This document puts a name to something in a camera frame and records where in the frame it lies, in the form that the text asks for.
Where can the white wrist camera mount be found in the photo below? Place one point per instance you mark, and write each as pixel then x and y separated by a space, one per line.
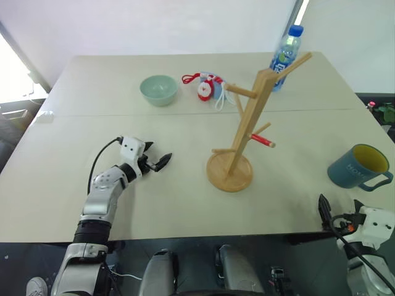
pixel 376 226
pixel 132 150

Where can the grey rounded robot leg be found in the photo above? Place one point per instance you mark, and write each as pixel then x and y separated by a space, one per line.
pixel 239 271
pixel 159 272

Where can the red white santa pouch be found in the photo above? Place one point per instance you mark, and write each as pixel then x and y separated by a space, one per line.
pixel 205 89

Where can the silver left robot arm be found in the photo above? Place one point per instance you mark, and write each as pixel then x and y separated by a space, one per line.
pixel 98 203

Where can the light green ceramic bowl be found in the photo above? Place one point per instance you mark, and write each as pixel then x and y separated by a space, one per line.
pixel 158 90

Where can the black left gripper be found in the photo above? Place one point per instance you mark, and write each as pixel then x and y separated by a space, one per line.
pixel 145 165

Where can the green potted plant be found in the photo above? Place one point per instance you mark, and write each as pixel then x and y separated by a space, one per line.
pixel 385 111

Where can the blue mug yellow inside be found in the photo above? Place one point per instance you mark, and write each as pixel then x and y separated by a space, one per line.
pixel 355 168

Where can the wooden mug tree stand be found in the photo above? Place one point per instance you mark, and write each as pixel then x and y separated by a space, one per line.
pixel 243 132

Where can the white shoe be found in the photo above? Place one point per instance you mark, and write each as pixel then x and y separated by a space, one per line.
pixel 36 286

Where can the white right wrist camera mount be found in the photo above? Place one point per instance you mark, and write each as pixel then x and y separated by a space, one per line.
pixel 376 226

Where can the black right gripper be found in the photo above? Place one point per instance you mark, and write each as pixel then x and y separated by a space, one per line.
pixel 341 222

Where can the black metal bracket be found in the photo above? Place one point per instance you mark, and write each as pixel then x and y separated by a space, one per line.
pixel 280 280

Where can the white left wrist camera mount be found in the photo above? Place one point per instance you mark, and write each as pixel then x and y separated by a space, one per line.
pixel 132 150

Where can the blue capped water bottle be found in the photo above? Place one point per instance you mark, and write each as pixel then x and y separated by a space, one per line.
pixel 284 55

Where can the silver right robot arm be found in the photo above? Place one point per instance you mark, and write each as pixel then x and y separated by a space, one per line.
pixel 370 271

